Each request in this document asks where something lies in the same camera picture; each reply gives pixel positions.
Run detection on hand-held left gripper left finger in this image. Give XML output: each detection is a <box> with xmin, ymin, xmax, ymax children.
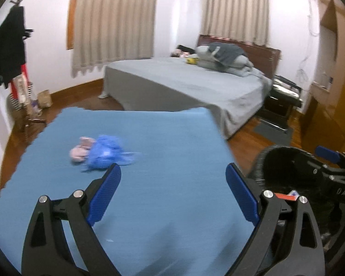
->
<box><xmin>21</xmin><ymin>163</ymin><xmax>123</xmax><ymax>276</ymax></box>

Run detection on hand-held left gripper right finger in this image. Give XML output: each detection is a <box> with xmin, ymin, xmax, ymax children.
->
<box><xmin>225</xmin><ymin>162</ymin><xmax>326</xmax><ymax>276</ymax></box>

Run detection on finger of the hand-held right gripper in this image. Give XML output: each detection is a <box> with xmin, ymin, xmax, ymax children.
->
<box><xmin>315</xmin><ymin>146</ymin><xmax>345</xmax><ymax>173</ymax></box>
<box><xmin>297</xmin><ymin>151</ymin><xmax>334</xmax><ymax>185</ymax></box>

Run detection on black trash bin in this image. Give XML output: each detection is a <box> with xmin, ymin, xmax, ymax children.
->
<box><xmin>247</xmin><ymin>145</ymin><xmax>345</xmax><ymax>276</ymax></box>

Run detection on blue plastic bag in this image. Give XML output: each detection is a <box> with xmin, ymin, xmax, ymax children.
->
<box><xmin>81</xmin><ymin>134</ymin><xmax>141</xmax><ymax>173</ymax></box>

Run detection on pink crumpled cloth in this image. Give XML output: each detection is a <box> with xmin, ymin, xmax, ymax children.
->
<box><xmin>69</xmin><ymin>136</ymin><xmax>97</xmax><ymax>163</ymax></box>

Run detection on grey floor mat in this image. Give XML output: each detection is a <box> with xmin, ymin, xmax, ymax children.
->
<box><xmin>253</xmin><ymin>122</ymin><xmax>294</xmax><ymax>147</ymax></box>

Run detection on black bedside chair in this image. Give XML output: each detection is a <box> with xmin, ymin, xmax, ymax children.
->
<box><xmin>260</xmin><ymin>75</ymin><xmax>304</xmax><ymax>130</ymax></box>

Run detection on blue table cover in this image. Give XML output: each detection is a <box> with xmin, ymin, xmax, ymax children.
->
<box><xmin>0</xmin><ymin>107</ymin><xmax>258</xmax><ymax>276</ymax></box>

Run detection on brown paper bag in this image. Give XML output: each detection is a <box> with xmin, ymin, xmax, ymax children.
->
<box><xmin>38</xmin><ymin>90</ymin><xmax>53</xmax><ymax>109</ymax></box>

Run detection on grey pillows and blanket pile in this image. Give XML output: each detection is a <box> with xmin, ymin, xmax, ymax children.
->
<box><xmin>197</xmin><ymin>34</ymin><xmax>282</xmax><ymax>80</ymax></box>

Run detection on bed with grey sheet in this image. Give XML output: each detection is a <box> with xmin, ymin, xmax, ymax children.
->
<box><xmin>99</xmin><ymin>56</ymin><xmax>273</xmax><ymax>140</ymax></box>

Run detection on folded grey duvet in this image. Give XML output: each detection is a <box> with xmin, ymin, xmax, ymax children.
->
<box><xmin>195</xmin><ymin>45</ymin><xmax>264</xmax><ymax>78</ymax></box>

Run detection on striped bag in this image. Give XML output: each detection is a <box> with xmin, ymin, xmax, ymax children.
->
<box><xmin>7</xmin><ymin>83</ymin><xmax>35</xmax><ymax>113</ymax></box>

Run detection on red garment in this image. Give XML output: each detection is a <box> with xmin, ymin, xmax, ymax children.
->
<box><xmin>10</xmin><ymin>63</ymin><xmax>29</xmax><ymax>100</ymax></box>

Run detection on dark grey garment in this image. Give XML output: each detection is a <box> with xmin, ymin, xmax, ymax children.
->
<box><xmin>208</xmin><ymin>42</ymin><xmax>247</xmax><ymax>65</ymax></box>

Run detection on pink plush toy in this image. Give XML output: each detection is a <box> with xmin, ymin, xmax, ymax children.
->
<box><xmin>172</xmin><ymin>45</ymin><xmax>196</xmax><ymax>59</ymax></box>

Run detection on narrow beige curtain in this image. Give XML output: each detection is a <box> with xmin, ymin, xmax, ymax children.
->
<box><xmin>200</xmin><ymin>0</ymin><xmax>270</xmax><ymax>47</ymax></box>

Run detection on wide beige curtain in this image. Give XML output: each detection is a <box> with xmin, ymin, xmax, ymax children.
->
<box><xmin>72</xmin><ymin>0</ymin><xmax>159</xmax><ymax>78</ymax></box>

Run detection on black coat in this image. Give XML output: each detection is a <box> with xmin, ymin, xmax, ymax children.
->
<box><xmin>0</xmin><ymin>6</ymin><xmax>28</xmax><ymax>90</ymax></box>

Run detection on hanging wall cable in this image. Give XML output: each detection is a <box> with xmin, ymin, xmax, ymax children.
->
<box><xmin>295</xmin><ymin>6</ymin><xmax>320</xmax><ymax>84</ymax></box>

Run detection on wooden window frame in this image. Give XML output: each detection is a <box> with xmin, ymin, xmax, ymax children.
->
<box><xmin>66</xmin><ymin>0</ymin><xmax>83</xmax><ymax>50</ymax></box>

